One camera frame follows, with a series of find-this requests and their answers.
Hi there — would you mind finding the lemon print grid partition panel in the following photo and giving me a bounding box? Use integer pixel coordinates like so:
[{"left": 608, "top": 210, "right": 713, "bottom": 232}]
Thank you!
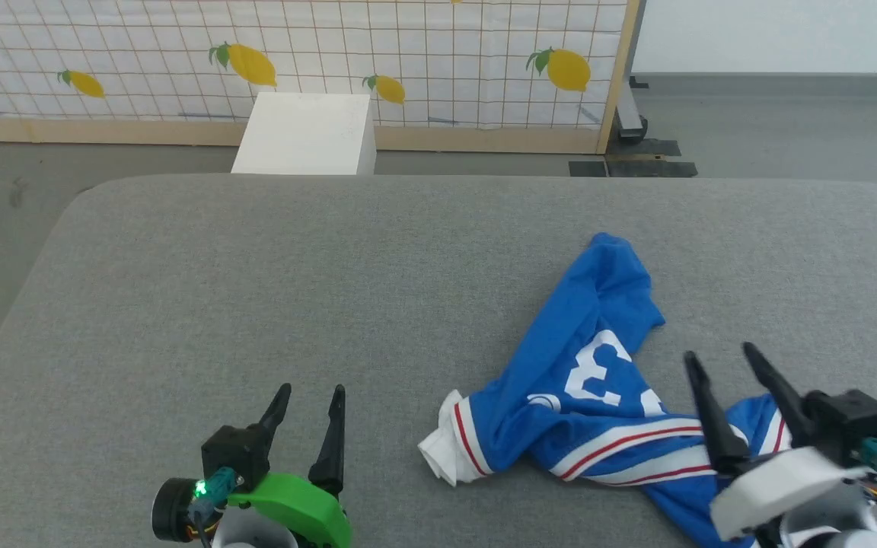
[{"left": 0, "top": 0, "right": 642, "bottom": 155}]

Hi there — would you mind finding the grey metal partition foot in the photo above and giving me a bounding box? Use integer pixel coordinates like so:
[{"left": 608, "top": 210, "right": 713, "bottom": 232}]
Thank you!
[{"left": 615, "top": 76, "right": 649, "bottom": 144}]

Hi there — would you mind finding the white box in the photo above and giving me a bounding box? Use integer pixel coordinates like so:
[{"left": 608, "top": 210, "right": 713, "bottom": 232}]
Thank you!
[{"left": 231, "top": 92, "right": 377, "bottom": 176}]

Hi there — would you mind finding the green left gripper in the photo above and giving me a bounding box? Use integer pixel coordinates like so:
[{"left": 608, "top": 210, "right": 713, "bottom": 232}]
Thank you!
[{"left": 151, "top": 383, "right": 352, "bottom": 548}]

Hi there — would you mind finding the blue white red-striped jersey shirt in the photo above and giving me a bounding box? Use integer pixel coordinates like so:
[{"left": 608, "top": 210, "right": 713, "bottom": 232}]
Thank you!
[{"left": 418, "top": 233, "right": 797, "bottom": 548}]

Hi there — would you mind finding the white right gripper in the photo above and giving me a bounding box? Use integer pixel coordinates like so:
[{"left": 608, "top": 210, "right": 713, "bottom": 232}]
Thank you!
[{"left": 684, "top": 342, "right": 877, "bottom": 542}]

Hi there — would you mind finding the large black floor mat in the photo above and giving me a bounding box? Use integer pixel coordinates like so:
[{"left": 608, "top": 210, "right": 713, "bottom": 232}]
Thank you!
[{"left": 606, "top": 139, "right": 699, "bottom": 178}]

